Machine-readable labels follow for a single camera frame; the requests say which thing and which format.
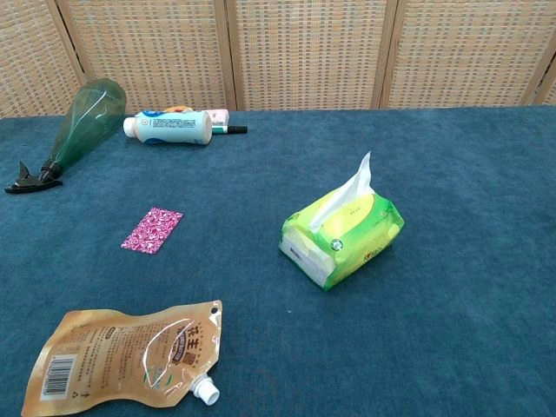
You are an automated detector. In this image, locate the green tissue pack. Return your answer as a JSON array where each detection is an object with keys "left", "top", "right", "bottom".
[{"left": 278, "top": 193, "right": 406, "bottom": 292}]

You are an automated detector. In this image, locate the white tissue sheet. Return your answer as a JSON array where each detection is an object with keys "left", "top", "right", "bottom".
[{"left": 308, "top": 150, "right": 374, "bottom": 230}]

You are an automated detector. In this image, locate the small pink white box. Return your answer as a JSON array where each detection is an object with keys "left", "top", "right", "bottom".
[{"left": 204, "top": 109, "right": 230, "bottom": 128}]

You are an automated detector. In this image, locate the pink patterned flat packet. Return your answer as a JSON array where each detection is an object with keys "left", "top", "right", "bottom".
[{"left": 120, "top": 207, "right": 184, "bottom": 257}]

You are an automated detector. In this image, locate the white plastic bottle blue label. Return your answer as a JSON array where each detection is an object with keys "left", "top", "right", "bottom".
[{"left": 122, "top": 109, "right": 214, "bottom": 147}]

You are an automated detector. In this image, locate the woven rattan folding screen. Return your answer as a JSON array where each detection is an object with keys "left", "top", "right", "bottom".
[{"left": 0, "top": 0, "right": 556, "bottom": 120}]

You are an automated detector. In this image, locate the blue table cloth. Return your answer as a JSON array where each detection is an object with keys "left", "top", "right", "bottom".
[{"left": 0, "top": 103, "right": 556, "bottom": 417}]

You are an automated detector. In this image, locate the green plastic spray bottle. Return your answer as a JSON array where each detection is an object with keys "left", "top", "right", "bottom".
[{"left": 4, "top": 77, "right": 128, "bottom": 195}]

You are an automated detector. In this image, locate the golden spout pouch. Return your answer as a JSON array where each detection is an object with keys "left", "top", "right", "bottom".
[{"left": 20, "top": 299, "right": 223, "bottom": 417}]

